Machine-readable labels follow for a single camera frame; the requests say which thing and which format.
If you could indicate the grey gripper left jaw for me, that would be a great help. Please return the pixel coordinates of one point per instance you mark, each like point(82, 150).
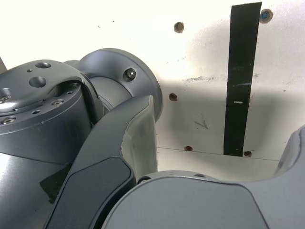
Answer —
point(100, 152)

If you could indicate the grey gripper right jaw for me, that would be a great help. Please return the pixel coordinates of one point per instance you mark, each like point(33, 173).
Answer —
point(190, 205)

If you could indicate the black tape strip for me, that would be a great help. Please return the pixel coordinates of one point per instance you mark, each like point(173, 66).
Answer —
point(238, 83)

